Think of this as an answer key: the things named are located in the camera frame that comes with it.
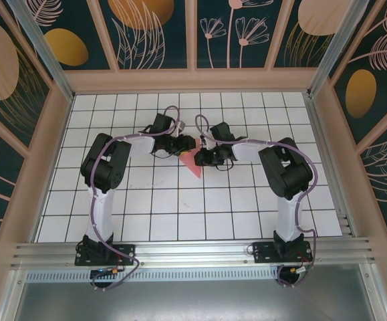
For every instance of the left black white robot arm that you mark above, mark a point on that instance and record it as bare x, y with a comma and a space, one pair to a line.
106, 170

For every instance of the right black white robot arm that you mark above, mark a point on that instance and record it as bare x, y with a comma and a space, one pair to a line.
290, 177

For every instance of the grey metal sheet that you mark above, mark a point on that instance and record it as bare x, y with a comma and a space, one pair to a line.
193, 301

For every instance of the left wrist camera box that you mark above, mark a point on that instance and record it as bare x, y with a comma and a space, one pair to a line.
181, 126

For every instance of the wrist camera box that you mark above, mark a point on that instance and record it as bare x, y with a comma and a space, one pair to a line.
204, 142
181, 126

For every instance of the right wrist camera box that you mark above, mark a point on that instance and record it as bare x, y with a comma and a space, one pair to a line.
204, 142

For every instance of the long aluminium mounting rail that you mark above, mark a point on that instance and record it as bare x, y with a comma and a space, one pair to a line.
193, 252

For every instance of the aluminium side rail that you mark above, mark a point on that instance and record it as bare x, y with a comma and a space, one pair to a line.
327, 160

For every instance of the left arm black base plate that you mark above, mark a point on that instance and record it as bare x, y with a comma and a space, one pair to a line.
126, 254

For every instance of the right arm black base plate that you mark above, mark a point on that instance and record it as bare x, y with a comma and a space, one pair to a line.
263, 252

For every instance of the aluminium frame post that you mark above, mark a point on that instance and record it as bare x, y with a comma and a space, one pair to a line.
333, 50
46, 57

